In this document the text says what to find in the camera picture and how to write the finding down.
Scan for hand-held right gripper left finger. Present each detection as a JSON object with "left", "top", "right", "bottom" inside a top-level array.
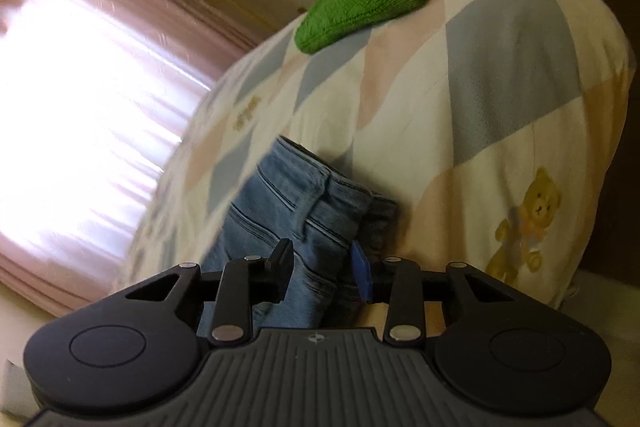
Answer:
[{"left": 120, "top": 238, "right": 296, "bottom": 348}]

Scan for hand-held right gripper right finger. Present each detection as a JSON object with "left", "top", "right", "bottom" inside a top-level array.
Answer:
[{"left": 350, "top": 242, "right": 521, "bottom": 348}]

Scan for blue denim jeans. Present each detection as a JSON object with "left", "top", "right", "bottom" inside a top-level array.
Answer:
[{"left": 200, "top": 136, "right": 401, "bottom": 333}]

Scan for checkered bear print quilt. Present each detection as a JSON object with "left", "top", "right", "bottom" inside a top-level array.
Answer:
[{"left": 117, "top": 0, "right": 632, "bottom": 308}]

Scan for pink curtain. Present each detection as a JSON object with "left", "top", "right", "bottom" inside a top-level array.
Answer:
[{"left": 0, "top": 0, "right": 281, "bottom": 315}]

